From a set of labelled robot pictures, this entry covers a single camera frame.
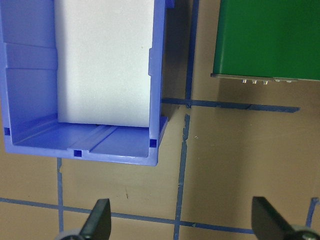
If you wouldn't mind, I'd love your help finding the green conveyor belt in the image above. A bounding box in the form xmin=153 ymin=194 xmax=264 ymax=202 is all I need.
xmin=210 ymin=0 xmax=320 ymax=85

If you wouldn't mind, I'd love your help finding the blue plastic storage bin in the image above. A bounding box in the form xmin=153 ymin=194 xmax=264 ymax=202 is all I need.
xmin=0 ymin=0 xmax=176 ymax=168

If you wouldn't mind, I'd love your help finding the white foam pad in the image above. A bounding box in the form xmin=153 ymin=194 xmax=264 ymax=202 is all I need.
xmin=53 ymin=0 xmax=156 ymax=128

